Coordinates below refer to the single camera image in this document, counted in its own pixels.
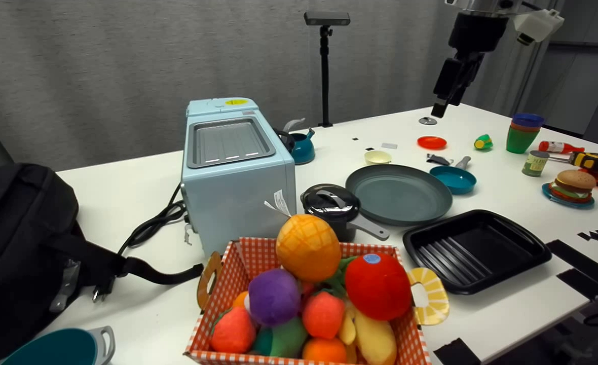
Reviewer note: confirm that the grey curtain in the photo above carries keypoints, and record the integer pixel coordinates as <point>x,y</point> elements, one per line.
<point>143,61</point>

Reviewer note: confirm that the red orange plush peach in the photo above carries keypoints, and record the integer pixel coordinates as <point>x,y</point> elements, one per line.
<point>322,316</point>

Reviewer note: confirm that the purple plush fruit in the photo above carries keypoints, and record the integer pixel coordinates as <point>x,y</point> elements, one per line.
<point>273,297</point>

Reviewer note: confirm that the small toy jar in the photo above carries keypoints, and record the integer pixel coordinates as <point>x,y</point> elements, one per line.
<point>534,166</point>

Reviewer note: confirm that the green plush vegetable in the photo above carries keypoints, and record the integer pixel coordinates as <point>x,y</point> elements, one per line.
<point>280,340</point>

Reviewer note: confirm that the red plush strawberry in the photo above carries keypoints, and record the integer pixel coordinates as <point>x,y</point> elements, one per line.
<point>232,331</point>

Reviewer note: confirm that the small blue pan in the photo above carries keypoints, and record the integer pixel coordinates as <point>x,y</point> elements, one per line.
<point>453,179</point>

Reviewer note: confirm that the small cream bowl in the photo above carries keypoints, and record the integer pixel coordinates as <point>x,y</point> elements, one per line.
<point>378,157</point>

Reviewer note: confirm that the light blue toy oven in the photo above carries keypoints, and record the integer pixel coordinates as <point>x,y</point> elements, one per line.
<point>238,190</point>

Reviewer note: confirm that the green yellow toy fruit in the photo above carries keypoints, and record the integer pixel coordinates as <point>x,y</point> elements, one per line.
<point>482,143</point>

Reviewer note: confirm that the teal toy kettle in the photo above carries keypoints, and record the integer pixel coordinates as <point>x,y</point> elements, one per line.
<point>302,146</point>

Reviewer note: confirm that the large grey-green frying pan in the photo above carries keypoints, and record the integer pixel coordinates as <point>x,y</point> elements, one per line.
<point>400,195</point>

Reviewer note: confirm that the small black pot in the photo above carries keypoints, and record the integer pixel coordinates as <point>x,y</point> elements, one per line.
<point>341,222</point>

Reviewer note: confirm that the small silver disc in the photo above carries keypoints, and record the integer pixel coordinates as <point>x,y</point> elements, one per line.
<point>428,120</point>

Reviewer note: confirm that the glass pan lid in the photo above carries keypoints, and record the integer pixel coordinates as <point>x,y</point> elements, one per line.
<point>331,199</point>

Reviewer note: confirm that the toy burger on plate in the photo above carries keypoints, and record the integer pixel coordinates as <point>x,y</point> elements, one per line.
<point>571,188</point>

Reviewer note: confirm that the red toy plate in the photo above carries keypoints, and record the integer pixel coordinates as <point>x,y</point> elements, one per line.
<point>432,143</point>

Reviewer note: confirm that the red toy ketchup bottle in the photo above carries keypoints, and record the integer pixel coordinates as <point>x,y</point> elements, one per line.
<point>557,146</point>

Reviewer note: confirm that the yellow pineapple slice toy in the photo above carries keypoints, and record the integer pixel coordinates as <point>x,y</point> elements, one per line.
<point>430,297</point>

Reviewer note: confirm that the small orange plush fruit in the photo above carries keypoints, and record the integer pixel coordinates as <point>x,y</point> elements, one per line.
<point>324,351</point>

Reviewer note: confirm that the orange plush pineapple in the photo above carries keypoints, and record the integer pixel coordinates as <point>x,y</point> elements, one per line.
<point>309,246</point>

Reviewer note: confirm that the teal toy pot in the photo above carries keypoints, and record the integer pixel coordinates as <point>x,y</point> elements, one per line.
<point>54,348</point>

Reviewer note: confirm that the black backpack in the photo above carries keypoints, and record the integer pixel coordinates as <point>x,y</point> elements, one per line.
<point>21,250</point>

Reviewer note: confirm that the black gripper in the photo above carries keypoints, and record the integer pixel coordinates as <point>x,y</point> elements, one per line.
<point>479,34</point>

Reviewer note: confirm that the checkered fruit basket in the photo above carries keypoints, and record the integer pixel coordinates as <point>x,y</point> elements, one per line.
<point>244,260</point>

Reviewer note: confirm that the black grill tray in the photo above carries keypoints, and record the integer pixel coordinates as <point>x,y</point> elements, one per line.
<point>476,248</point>

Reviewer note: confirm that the red plush tomato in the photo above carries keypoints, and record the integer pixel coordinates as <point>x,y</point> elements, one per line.
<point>378,286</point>

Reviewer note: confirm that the yellow plush banana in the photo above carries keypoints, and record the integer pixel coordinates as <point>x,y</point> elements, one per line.
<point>375,342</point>

